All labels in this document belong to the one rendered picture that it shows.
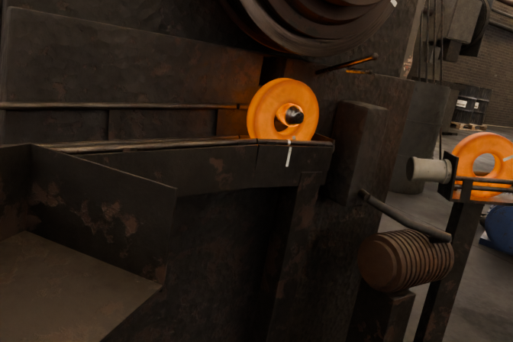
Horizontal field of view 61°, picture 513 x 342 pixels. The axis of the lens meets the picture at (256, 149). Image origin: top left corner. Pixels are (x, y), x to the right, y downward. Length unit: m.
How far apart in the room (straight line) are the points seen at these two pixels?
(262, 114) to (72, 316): 0.51
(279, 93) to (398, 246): 0.42
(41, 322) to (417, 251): 0.78
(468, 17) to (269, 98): 8.27
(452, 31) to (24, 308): 8.51
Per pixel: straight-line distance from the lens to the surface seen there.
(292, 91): 0.85
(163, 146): 0.72
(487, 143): 1.14
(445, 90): 3.63
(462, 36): 8.96
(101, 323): 0.46
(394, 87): 1.19
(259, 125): 0.82
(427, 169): 1.09
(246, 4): 0.76
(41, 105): 0.75
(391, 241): 1.00
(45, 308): 0.48
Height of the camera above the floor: 0.87
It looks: 12 degrees down
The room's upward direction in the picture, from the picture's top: 10 degrees clockwise
